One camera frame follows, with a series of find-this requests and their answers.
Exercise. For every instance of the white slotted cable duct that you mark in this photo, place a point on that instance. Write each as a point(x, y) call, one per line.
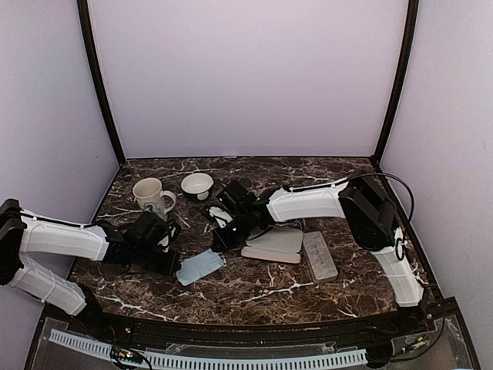
point(161, 360)

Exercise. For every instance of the black frame left post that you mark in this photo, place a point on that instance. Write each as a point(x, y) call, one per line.
point(97, 79)

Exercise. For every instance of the pink glasses case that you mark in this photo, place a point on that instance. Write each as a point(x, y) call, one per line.
point(278, 245)

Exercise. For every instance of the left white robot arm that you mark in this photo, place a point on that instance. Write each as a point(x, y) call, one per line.
point(144, 243)

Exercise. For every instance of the white bowl dark exterior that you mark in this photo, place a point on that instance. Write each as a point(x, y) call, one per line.
point(197, 187)

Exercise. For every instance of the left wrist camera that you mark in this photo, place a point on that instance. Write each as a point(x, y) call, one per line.
point(173, 232)

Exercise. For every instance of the beige ceramic mug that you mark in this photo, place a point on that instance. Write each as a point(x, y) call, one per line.
point(151, 197)

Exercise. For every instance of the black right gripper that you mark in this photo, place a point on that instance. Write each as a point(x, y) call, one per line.
point(226, 243)

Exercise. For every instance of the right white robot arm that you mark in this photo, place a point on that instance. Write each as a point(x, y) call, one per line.
point(368, 210)

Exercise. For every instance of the black frame post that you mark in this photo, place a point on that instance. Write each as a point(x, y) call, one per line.
point(97, 79)
point(399, 79)

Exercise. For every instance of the small circuit board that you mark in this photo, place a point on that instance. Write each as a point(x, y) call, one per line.
point(122, 355)

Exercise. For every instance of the black front table rail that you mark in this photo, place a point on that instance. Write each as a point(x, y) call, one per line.
point(140, 332)

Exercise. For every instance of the grey case teal lining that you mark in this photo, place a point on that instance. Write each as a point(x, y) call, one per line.
point(319, 259)

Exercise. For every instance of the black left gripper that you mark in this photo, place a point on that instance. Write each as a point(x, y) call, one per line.
point(169, 268)

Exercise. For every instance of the black frame right post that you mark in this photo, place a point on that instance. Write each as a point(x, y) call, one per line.
point(399, 79)

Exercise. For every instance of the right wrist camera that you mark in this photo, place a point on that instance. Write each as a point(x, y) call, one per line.
point(217, 215)

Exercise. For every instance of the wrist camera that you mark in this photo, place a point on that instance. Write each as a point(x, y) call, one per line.
point(173, 232)
point(217, 215)

